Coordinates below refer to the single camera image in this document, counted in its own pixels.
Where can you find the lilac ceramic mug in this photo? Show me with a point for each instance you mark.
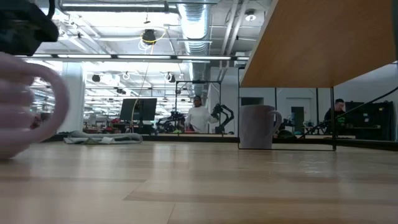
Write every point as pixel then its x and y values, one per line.
pixel 12 102

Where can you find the blue-grey ceramic mug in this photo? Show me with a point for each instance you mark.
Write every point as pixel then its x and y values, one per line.
pixel 256 127

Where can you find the background black robot arm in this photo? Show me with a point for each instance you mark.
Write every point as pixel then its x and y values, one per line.
pixel 171 123
pixel 222 128

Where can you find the wooden shelf with black legs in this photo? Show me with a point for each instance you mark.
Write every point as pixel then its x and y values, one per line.
pixel 311 46

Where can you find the black ceiling spotlight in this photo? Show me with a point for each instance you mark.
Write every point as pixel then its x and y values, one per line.
pixel 172 78
pixel 95 78

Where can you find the white square pillar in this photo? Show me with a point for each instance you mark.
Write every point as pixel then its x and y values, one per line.
pixel 74 102

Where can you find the folded grey cloth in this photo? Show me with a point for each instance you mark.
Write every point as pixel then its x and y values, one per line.
pixel 102 137

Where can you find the black background monitor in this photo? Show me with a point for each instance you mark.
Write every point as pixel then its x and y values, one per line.
pixel 140 109

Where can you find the long ceiling light bar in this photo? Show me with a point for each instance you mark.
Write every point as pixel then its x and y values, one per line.
pixel 202 57

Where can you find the person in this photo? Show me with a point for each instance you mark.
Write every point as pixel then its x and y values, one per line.
pixel 199 119
pixel 339 107

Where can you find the black cabinet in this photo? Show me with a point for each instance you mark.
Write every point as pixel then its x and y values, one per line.
pixel 370 115

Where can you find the silver ventilation duct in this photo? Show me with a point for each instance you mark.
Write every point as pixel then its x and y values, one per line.
pixel 194 25

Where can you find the black aluminium table frame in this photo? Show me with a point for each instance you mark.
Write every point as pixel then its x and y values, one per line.
pixel 367 143

